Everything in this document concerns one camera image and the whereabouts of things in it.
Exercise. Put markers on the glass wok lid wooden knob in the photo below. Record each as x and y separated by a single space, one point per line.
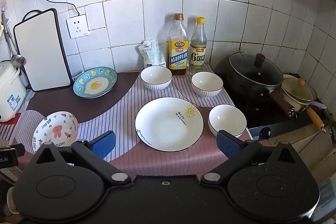
252 69

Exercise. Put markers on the cream pan glass lid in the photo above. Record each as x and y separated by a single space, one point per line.
298 90

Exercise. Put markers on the large white sun plate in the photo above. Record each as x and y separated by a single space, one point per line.
165 127

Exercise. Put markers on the pink bear print plate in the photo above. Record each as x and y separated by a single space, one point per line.
56 130

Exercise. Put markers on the white rice cooker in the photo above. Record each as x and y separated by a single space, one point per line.
10 90

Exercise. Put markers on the white wall socket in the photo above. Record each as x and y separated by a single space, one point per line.
78 26

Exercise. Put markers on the white cutting board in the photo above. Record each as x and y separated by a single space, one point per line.
42 50

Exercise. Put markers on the cooking wine bottle yellow label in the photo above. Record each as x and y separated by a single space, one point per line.
178 53

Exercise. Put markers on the white plastic packet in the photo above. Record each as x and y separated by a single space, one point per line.
153 54

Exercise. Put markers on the metal ladle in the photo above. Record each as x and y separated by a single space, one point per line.
17 60

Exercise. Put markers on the black gas stove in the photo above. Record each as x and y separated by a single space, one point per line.
262 121

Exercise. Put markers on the blue fried egg plate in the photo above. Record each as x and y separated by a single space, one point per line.
95 83

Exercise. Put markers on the purple utensil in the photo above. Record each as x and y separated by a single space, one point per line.
319 104

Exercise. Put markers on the red mat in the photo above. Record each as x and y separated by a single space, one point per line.
11 118

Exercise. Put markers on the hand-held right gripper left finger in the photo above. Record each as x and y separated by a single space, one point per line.
103 144

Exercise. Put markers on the striped table mat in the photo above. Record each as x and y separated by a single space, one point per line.
126 113

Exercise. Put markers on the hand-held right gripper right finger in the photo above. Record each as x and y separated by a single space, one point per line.
228 145

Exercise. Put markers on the clear vinegar bottle yellow cap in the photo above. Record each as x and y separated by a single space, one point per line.
198 54

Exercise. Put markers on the white ribbed bowl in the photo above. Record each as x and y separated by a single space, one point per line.
156 77
206 83

